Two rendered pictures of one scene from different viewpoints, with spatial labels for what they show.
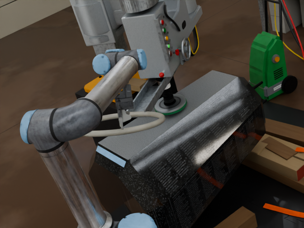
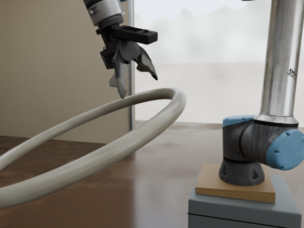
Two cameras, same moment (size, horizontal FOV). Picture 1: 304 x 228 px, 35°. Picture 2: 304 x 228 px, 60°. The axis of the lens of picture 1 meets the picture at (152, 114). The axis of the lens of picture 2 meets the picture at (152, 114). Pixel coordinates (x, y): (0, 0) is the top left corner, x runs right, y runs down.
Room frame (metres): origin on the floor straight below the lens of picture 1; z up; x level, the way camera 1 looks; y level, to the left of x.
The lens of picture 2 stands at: (2.49, 0.70, 1.30)
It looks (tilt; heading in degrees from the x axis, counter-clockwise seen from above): 7 degrees down; 224
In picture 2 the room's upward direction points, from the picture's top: straight up
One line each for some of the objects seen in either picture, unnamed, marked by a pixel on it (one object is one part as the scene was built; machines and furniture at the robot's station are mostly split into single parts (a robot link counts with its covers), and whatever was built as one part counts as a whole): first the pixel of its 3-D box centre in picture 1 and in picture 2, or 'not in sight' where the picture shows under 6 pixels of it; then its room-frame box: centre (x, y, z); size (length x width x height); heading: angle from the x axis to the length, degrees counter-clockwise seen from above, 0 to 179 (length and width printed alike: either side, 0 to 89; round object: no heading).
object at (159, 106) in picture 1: (170, 103); not in sight; (2.76, -0.14, 0.88); 0.21 x 0.21 x 0.01
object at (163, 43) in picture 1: (163, 38); not in sight; (2.64, -0.20, 1.38); 0.08 x 0.03 x 0.28; 151
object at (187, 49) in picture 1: (180, 49); not in sight; (2.80, -0.30, 1.20); 0.15 x 0.10 x 0.15; 151
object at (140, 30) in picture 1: (156, 37); not in sight; (2.83, -0.17, 1.33); 0.36 x 0.22 x 0.45; 151
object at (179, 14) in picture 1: (173, 18); not in sight; (3.09, -0.34, 1.31); 0.74 x 0.23 x 0.49; 151
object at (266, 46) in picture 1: (266, 51); not in sight; (3.92, -1.18, 0.43); 0.35 x 0.35 x 0.87; 18
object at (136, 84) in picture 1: (135, 84); not in sight; (3.33, 0.06, 0.81); 0.20 x 0.10 x 0.05; 41
